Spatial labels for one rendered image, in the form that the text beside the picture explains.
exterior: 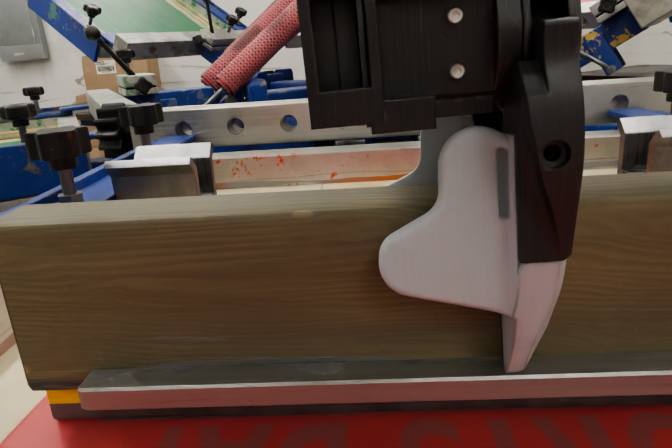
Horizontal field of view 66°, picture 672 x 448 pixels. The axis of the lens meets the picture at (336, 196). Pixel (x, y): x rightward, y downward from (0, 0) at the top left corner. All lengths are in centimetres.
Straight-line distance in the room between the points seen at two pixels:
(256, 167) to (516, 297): 46
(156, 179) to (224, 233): 26
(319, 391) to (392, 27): 13
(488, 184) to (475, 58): 4
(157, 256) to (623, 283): 17
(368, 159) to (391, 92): 43
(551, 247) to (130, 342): 16
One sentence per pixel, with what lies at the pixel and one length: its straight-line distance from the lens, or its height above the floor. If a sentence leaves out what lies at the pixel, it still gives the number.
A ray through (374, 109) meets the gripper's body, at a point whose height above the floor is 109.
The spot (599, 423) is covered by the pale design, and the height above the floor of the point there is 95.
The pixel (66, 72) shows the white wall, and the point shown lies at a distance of 523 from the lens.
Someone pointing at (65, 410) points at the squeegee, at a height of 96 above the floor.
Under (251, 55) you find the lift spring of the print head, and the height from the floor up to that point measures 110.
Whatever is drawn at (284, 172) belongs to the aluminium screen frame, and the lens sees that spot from 61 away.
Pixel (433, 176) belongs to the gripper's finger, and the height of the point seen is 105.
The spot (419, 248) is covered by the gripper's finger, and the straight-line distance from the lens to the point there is 18.
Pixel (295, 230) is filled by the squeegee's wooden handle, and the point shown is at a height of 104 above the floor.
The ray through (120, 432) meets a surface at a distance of 27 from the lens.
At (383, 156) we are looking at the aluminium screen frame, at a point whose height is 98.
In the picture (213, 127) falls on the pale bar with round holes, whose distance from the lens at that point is 68.
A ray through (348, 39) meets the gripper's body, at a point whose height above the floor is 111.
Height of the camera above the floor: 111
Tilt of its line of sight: 16 degrees down
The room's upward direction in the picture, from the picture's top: 4 degrees counter-clockwise
